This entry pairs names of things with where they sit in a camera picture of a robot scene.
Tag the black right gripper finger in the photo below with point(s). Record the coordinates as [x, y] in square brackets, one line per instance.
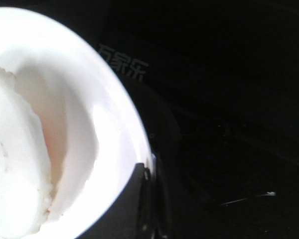
[131, 215]

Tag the white ceramic plate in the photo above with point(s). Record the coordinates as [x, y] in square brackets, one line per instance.
[93, 131]

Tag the white fried egg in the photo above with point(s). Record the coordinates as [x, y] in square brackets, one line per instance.
[25, 168]

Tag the black glass gas hob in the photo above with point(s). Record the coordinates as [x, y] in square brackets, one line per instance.
[216, 83]

